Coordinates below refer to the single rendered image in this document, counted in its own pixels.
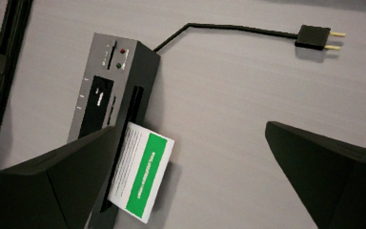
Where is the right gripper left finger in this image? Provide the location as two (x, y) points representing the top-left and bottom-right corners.
(0, 126), (118, 229)

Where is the grey laminator with black power cord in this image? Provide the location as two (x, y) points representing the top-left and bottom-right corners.
(67, 23), (345, 229)

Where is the white printed sheet with green banner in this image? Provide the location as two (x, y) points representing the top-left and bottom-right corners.
(107, 121), (174, 223)

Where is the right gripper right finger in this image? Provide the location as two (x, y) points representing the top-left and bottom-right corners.
(265, 121), (366, 229)

